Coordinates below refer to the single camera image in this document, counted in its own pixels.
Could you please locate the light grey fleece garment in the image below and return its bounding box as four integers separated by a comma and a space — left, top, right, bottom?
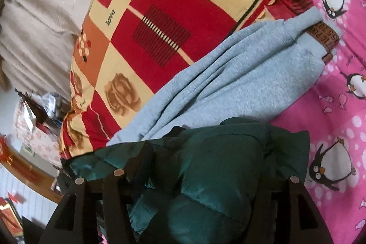
106, 8, 342, 147

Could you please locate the green puffer jacket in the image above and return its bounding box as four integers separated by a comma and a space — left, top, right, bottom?
67, 117, 311, 244

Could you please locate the pink penguin print blanket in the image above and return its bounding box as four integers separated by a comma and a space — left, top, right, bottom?
269, 0, 366, 244

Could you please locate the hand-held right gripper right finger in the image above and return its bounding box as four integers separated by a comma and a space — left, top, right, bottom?
252, 175, 335, 244

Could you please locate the beige textured cloth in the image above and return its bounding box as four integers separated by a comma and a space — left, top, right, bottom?
0, 0, 129, 102

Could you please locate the crumpled silver bag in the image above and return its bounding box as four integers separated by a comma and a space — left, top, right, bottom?
40, 92, 59, 119

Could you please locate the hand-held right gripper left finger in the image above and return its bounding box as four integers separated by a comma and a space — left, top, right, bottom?
38, 141, 156, 244

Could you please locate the pink floral cloth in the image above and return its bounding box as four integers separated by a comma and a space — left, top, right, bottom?
14, 101, 66, 167

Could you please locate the wooden frame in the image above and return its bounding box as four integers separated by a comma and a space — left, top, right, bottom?
0, 135, 62, 201

